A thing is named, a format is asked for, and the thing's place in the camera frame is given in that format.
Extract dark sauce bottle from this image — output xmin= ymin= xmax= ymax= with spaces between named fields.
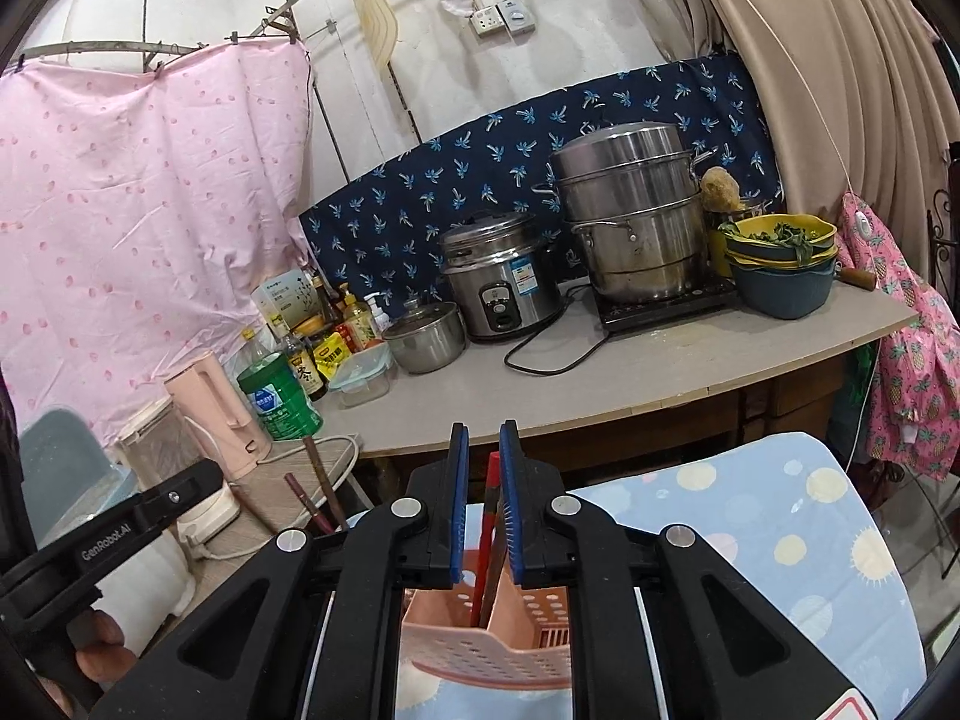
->
xmin=311 ymin=274 xmax=343 ymax=328

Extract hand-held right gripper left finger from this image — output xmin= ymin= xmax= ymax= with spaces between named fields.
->
xmin=90 ymin=422 xmax=472 ymax=720

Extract navy leaf print cloth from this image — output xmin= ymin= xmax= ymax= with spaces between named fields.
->
xmin=298 ymin=52 xmax=785 ymax=310

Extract white cord with switch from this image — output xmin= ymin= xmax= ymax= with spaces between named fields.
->
xmin=693 ymin=0 xmax=879 ymax=242

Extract brown chopstick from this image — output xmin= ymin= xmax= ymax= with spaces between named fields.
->
xmin=302 ymin=436 xmax=350 ymax=533
xmin=480 ymin=491 xmax=508 ymax=626

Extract small steel pot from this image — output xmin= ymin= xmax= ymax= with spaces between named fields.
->
xmin=382 ymin=298 xmax=468 ymax=377

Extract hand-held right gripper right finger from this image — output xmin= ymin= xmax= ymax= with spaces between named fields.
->
xmin=499 ymin=420 xmax=863 ymax=720

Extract pink electric kettle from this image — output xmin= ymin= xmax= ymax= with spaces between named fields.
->
xmin=163 ymin=350 xmax=273 ymax=478

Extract black induction cooker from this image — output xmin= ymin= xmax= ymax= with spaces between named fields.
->
xmin=592 ymin=276 xmax=740 ymax=332

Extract beige curtain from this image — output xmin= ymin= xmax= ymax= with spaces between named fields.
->
xmin=651 ymin=0 xmax=960 ymax=242

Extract white kitchen appliance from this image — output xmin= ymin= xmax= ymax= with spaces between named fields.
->
xmin=112 ymin=395 xmax=242 ymax=550

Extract loofah sponge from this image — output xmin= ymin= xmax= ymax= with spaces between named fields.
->
xmin=699 ymin=166 xmax=748 ymax=213

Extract black power cable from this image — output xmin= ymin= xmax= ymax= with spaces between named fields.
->
xmin=503 ymin=283 xmax=610 ymax=377

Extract large steel steamer pot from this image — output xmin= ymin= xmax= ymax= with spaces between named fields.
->
xmin=533 ymin=121 xmax=720 ymax=305

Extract yellow colander basin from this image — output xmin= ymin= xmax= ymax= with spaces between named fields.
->
xmin=715 ymin=213 xmax=840 ymax=269

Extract yellow oil bottle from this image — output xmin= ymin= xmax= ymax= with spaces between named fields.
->
xmin=337 ymin=282 xmax=380 ymax=350

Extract green dish soap bottle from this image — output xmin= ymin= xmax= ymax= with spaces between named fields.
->
xmin=236 ymin=325 xmax=326 ymax=443

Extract pink dotted curtain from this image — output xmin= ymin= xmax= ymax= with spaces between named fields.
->
xmin=0 ymin=40 xmax=317 ymax=452

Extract steel rice cooker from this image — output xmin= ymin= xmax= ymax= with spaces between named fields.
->
xmin=438 ymin=209 xmax=564 ymax=345

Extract green leafy vegetables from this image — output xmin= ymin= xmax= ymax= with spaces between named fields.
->
xmin=718 ymin=218 xmax=827 ymax=266

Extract person's left hand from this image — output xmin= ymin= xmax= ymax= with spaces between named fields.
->
xmin=70 ymin=610 xmax=130 ymax=692

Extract blue planet print tablecloth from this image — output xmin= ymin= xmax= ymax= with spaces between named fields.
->
xmin=393 ymin=430 xmax=931 ymax=720

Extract pink pineapple print cloth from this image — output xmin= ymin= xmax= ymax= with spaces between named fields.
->
xmin=838 ymin=190 xmax=960 ymax=483

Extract bright red chopstick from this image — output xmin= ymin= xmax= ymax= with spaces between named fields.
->
xmin=468 ymin=451 xmax=503 ymax=628

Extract dark red chopstick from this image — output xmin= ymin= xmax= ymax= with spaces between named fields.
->
xmin=283 ymin=472 xmax=335 ymax=536

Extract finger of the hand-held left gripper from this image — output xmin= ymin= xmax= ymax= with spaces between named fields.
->
xmin=127 ymin=460 xmax=226 ymax=535

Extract soy sauce bottle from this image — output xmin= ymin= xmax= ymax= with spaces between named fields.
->
xmin=283 ymin=333 xmax=330 ymax=403

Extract metal curtain rail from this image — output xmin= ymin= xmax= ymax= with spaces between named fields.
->
xmin=15 ymin=0 xmax=392 ymax=77

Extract clear food container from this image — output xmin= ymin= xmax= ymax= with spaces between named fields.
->
xmin=328 ymin=343 xmax=395 ymax=410

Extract pink perforated utensil basket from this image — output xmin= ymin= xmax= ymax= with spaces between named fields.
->
xmin=399 ymin=547 xmax=575 ymax=692

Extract hanging pale cutting board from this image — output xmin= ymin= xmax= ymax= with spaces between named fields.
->
xmin=352 ymin=0 xmax=399 ymax=69

